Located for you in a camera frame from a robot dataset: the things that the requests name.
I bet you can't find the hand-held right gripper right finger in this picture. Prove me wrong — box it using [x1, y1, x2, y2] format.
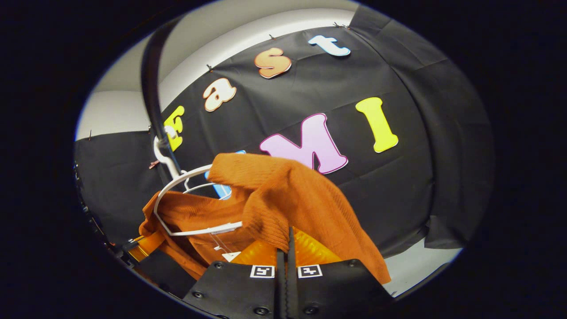
[287, 226, 395, 319]

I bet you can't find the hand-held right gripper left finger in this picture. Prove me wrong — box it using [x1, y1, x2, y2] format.
[184, 226, 287, 319]

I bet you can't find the orange-brown knit cardigan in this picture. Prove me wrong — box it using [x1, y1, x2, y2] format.
[139, 153, 392, 284]

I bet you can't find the white clothes hanger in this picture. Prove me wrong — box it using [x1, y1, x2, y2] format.
[153, 126, 243, 237]

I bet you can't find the black clothes rack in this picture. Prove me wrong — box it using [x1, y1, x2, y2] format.
[141, 18, 183, 180]

